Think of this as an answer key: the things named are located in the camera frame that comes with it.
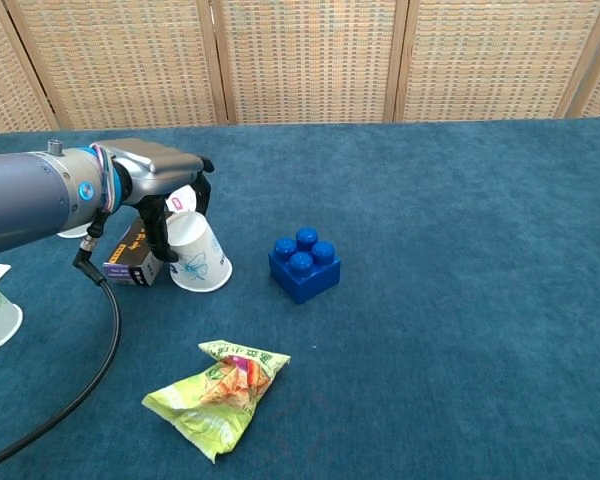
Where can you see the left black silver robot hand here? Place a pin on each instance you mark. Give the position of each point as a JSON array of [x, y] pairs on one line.
[[155, 162]]

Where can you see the white paper cup blue flower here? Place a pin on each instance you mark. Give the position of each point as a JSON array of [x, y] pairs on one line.
[[200, 260]]

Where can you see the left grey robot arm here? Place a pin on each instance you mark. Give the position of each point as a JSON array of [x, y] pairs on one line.
[[25, 195]]

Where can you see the white floral toothpaste tube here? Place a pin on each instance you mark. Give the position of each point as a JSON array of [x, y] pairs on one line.
[[180, 200]]

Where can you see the black cardboard box gold lettering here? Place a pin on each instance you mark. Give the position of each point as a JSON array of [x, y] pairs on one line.
[[130, 260]]

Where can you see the blue plastic building brick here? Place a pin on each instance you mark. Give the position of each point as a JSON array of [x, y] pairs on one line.
[[305, 275]]

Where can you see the green snack bag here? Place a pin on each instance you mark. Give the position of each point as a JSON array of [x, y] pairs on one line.
[[215, 400]]

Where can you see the blue table mat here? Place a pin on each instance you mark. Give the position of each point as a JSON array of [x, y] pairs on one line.
[[430, 250]]

